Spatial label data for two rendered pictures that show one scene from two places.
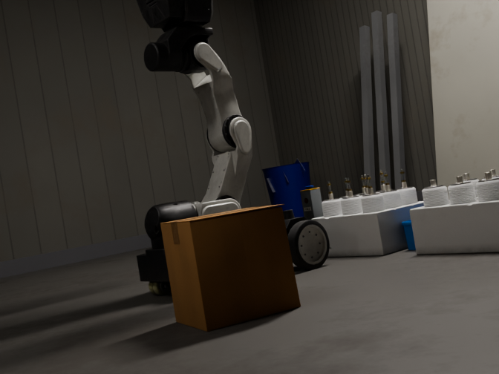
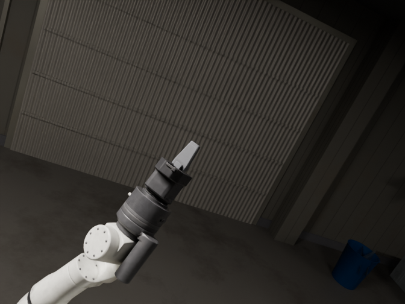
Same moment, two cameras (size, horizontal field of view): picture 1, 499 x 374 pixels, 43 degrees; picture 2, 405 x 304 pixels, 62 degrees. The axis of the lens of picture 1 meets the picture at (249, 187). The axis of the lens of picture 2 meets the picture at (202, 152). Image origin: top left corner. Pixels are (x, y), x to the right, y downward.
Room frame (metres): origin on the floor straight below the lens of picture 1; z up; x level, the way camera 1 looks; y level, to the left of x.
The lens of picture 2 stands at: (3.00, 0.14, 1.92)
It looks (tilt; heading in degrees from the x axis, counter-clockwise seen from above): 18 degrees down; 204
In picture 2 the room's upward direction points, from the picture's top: 25 degrees clockwise
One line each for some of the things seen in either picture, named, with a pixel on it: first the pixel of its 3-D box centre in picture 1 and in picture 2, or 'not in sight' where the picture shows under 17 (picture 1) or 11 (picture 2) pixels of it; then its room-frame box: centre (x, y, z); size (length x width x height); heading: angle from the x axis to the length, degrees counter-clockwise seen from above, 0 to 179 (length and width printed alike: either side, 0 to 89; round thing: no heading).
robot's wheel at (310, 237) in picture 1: (308, 244); not in sight; (2.57, -0.20, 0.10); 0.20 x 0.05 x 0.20; 129
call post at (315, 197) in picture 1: (315, 221); not in sight; (3.07, -0.29, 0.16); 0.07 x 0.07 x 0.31; 39
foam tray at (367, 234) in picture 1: (373, 228); not in sight; (2.89, -0.53, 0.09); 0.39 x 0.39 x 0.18; 39
